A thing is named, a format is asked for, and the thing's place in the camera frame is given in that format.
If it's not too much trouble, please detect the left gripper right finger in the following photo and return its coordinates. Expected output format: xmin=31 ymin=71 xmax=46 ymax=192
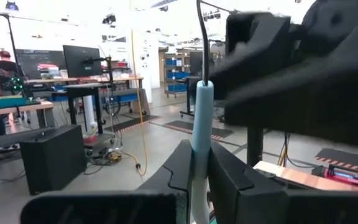
xmin=208 ymin=141 xmax=358 ymax=224

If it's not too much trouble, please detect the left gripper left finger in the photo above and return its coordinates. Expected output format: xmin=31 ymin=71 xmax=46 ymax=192
xmin=19 ymin=139 xmax=195 ymax=224

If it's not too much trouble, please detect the spoon with light blue handle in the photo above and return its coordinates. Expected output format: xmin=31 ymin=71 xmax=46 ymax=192
xmin=190 ymin=0 xmax=214 ymax=224

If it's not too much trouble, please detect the red black power box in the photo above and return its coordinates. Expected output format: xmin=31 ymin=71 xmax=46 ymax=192
xmin=311 ymin=163 xmax=358 ymax=191

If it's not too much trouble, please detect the black computer tower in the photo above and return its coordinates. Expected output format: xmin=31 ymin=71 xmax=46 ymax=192
xmin=19 ymin=124 xmax=88 ymax=196

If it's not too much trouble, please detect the black hazard-striped floor mat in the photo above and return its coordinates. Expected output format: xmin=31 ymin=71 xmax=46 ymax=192
xmin=314 ymin=147 xmax=358 ymax=175
xmin=104 ymin=114 xmax=162 ymax=133
xmin=163 ymin=119 xmax=234 ymax=141

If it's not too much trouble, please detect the shelving rack with blue crates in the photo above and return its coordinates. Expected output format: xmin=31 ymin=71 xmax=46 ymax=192
xmin=163 ymin=53 xmax=192 ymax=99

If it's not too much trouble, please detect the black desk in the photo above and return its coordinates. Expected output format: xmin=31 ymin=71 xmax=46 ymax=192
xmin=62 ymin=81 xmax=113 ymax=134

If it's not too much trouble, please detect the wooden top workbench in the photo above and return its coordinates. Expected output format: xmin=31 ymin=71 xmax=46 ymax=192
xmin=0 ymin=98 xmax=55 ymax=138

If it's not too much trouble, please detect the wooden table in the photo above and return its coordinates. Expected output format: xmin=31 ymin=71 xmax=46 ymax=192
xmin=25 ymin=75 xmax=145 ymax=91

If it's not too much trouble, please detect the teal tray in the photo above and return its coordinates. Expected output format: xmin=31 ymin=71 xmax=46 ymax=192
xmin=0 ymin=95 xmax=27 ymax=109

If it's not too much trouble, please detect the black monitor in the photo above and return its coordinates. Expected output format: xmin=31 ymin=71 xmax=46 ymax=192
xmin=62 ymin=45 xmax=104 ymax=78

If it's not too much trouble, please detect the black robot with green lights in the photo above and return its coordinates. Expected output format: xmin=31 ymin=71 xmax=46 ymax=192
xmin=9 ymin=76 xmax=27 ymax=94

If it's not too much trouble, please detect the dark chalkboard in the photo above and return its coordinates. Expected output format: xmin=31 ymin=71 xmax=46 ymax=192
xmin=15 ymin=49 xmax=67 ymax=80

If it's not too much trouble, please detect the power strip with cables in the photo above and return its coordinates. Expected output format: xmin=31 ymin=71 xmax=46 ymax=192
xmin=84 ymin=146 xmax=127 ymax=167

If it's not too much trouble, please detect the black aluminium table frame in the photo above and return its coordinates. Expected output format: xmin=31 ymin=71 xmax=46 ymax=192
xmin=246 ymin=126 xmax=323 ymax=190

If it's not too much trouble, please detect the yellow extension cord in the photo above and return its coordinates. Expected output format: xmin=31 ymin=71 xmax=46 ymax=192
xmin=130 ymin=29 xmax=150 ymax=178

